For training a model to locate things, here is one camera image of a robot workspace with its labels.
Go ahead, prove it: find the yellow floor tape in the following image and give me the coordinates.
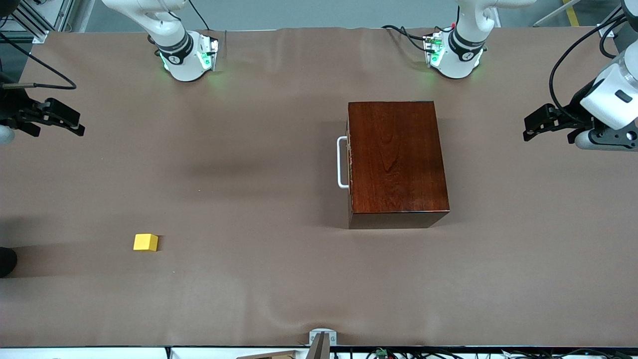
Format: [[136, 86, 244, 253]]
[[562, 0, 582, 27]]

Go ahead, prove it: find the black right base cable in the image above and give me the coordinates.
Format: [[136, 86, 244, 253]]
[[187, 0, 211, 31]]

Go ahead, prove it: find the black round object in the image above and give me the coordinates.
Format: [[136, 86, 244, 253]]
[[0, 247, 18, 278]]

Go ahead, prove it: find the silver arm base connector bracket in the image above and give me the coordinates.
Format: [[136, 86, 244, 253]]
[[423, 33, 445, 68], [198, 34, 220, 71]]

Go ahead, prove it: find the aluminium frame structure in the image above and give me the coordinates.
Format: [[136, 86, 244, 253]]
[[0, 0, 75, 43]]

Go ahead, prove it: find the dark brown wooden cabinet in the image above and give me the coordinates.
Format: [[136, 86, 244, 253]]
[[346, 101, 451, 230]]

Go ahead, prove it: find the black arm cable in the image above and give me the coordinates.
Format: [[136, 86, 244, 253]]
[[548, 12, 630, 125], [0, 32, 77, 90]]

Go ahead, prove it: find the light wooden plank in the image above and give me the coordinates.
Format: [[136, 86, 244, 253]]
[[237, 351, 298, 359]]

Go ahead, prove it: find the grey metal post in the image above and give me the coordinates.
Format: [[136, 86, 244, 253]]
[[305, 333, 330, 359]]

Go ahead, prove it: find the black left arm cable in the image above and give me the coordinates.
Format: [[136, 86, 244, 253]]
[[548, 12, 630, 125]]

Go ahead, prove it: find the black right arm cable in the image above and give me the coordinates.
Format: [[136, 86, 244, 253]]
[[0, 32, 77, 90]]

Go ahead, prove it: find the brown table cover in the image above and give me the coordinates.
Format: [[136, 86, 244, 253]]
[[0, 27, 638, 348]]

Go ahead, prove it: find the silver metal bracket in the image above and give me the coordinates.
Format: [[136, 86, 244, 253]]
[[309, 329, 337, 346]]

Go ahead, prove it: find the black left base cable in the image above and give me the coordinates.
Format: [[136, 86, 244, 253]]
[[381, 24, 430, 53]]

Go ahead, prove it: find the black base cable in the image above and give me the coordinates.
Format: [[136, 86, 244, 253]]
[[381, 24, 430, 53], [187, 0, 211, 31]]

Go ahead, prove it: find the yellow block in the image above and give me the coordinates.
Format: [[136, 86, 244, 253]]
[[133, 233, 159, 252]]

